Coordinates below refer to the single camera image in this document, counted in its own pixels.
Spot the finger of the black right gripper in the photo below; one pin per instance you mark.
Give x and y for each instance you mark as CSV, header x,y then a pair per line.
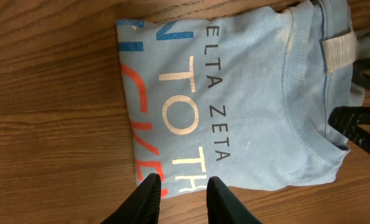
x,y
346,120
360,77

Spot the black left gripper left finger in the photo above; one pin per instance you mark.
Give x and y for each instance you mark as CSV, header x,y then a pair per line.
x,y
142,206

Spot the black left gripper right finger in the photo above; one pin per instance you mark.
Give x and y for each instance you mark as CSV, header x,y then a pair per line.
x,y
224,207

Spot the light blue t-shirt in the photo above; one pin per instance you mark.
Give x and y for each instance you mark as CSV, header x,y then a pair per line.
x,y
244,98

